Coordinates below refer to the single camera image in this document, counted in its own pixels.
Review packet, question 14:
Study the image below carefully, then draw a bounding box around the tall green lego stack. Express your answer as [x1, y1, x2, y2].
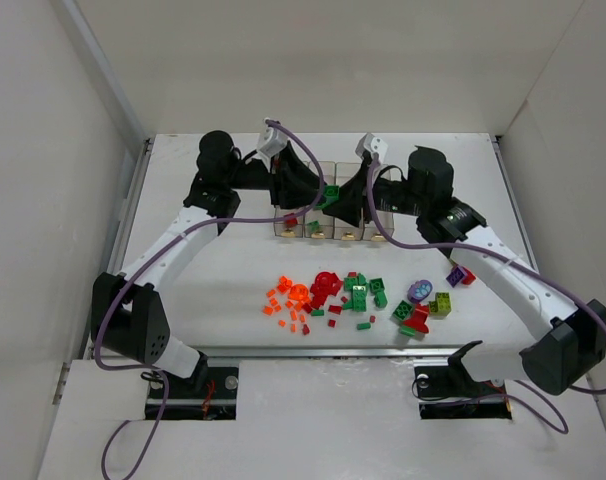
[315, 185, 340, 209]

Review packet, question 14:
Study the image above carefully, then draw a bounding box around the red round lego piece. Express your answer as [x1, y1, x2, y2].
[310, 271, 343, 296]

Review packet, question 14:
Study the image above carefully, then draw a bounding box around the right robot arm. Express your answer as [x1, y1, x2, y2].
[329, 135, 606, 396]

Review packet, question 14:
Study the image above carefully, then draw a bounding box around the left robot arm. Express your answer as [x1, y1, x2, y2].
[91, 120, 319, 380]

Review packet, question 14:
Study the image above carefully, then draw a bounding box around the clear container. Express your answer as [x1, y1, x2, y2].
[333, 163, 364, 241]
[272, 159, 309, 238]
[361, 164, 397, 243]
[304, 161, 336, 240]

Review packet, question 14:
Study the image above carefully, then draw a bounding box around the green long lego plate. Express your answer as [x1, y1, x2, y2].
[343, 285, 367, 312]

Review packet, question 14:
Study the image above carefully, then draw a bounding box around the orange round lego piece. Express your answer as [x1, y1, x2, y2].
[288, 284, 310, 303]

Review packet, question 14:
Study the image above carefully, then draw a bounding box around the purple flower lego piece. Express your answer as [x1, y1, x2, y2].
[407, 279, 433, 304]

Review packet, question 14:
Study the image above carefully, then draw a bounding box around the green square lego brick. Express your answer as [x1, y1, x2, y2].
[392, 301, 414, 323]

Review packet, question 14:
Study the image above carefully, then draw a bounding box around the purple lego brick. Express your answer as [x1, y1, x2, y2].
[446, 265, 467, 287]

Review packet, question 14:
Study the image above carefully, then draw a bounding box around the red flower lego piece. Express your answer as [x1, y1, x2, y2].
[401, 304, 429, 334]

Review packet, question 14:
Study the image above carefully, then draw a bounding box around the lime green lego brick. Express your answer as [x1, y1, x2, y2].
[428, 292, 452, 318]

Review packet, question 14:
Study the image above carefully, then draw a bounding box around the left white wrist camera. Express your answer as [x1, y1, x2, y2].
[256, 126, 288, 160]

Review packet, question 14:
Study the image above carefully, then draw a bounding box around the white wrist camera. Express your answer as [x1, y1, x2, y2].
[355, 133, 389, 164]
[256, 126, 288, 160]

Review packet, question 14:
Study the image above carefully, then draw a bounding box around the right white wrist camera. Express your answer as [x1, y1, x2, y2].
[355, 133, 389, 164]

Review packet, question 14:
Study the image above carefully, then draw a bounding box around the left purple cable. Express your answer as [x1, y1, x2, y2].
[92, 117, 327, 480]

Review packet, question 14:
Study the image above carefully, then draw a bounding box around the purple cable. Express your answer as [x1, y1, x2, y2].
[92, 117, 327, 480]
[364, 154, 606, 435]

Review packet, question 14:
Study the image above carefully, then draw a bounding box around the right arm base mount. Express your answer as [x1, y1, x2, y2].
[411, 365, 512, 420]

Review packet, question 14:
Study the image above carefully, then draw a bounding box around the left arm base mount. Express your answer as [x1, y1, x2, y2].
[161, 365, 239, 421]

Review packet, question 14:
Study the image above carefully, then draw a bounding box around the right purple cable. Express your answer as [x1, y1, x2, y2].
[364, 154, 606, 435]

